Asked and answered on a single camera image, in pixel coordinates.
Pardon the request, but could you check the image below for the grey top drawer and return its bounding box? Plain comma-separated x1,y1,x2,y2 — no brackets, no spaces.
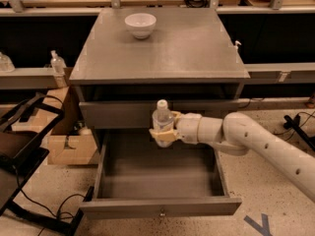
79,100,238,129

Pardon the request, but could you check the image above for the grey wooden drawer cabinet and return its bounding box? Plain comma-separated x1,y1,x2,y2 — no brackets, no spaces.
70,7,249,146

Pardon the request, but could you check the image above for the white ceramic bowl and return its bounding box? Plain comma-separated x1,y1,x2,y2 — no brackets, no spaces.
124,13,157,39

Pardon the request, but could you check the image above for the cardboard box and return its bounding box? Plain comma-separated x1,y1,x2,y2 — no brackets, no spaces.
33,67,99,166

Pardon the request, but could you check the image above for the clear plastic water bottle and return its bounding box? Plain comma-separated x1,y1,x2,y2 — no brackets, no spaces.
153,99,174,148

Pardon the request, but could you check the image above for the black floor cable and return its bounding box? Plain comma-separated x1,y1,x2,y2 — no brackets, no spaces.
272,110,315,143
14,167,87,236

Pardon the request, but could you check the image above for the open grey middle drawer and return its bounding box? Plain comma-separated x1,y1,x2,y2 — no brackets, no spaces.
81,129,242,219

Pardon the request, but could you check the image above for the black floor cable left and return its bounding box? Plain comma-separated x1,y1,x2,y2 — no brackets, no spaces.
14,167,87,236

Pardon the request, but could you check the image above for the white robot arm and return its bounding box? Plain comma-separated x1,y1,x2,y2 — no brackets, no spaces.
150,110,315,202

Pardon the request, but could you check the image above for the black cart frame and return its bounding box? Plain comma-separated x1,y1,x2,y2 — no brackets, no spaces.
0,92,84,236

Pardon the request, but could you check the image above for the small white pump bottle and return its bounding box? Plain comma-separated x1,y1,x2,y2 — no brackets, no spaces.
234,40,242,51

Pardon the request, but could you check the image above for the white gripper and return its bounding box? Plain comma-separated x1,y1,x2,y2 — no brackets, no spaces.
149,111,202,145

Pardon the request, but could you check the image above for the black floor cable right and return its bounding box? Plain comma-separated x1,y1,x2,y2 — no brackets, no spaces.
272,110,315,143

